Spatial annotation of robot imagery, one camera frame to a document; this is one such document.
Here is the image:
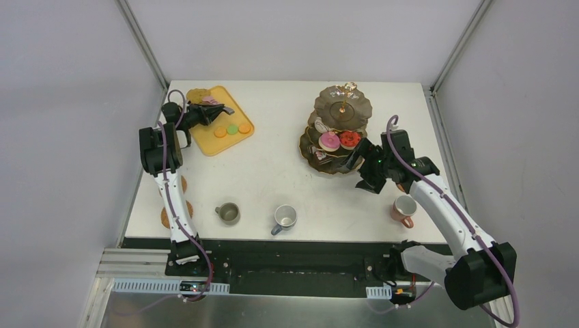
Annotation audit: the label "left white cable duct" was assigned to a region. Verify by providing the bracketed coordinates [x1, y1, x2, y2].
[111, 278, 206, 296]

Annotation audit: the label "white cable duct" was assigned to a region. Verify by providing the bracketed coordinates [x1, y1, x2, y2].
[111, 278, 206, 296]
[365, 284, 393, 300]

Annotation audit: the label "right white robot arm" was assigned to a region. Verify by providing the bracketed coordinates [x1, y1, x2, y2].
[339, 130, 517, 310]

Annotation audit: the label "three tier glass stand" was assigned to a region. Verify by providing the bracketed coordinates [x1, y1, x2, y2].
[299, 82, 373, 175]

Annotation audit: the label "green sandwich cookie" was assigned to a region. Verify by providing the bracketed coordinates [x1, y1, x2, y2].
[226, 124, 239, 135]

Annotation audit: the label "pink handled metal tongs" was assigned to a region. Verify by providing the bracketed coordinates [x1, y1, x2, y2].
[201, 96, 235, 115]

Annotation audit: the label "dark chocolate cake piece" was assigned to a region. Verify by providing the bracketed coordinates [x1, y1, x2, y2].
[313, 151, 328, 163]

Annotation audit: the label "red strawberry donut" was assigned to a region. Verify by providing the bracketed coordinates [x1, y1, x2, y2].
[339, 131, 362, 150]

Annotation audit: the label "pink mug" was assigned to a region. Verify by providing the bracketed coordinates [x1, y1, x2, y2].
[390, 195, 418, 229]

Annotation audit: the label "blue grey mug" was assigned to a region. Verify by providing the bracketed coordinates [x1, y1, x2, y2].
[270, 204, 297, 236]

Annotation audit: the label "right white cable duct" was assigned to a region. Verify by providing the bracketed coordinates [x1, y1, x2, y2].
[365, 284, 393, 300]

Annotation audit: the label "grey small cup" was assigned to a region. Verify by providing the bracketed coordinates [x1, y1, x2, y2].
[215, 202, 240, 226]

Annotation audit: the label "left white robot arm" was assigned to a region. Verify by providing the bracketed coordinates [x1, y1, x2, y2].
[139, 102, 234, 277]

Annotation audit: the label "white striped donut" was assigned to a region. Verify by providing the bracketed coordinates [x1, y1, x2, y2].
[313, 117, 334, 134]

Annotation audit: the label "pink frosted donut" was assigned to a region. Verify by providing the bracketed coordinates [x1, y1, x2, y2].
[318, 131, 341, 152]

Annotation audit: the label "orange sandwich cookie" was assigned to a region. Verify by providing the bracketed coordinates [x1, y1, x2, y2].
[214, 126, 228, 138]
[238, 123, 252, 135]

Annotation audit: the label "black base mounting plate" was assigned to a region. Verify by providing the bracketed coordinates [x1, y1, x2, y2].
[122, 238, 429, 298]

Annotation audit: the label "aluminium frame rail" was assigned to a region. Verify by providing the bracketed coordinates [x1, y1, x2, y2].
[96, 248, 169, 278]

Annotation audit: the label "yellow serving tray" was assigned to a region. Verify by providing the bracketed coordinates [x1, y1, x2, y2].
[189, 85, 255, 156]

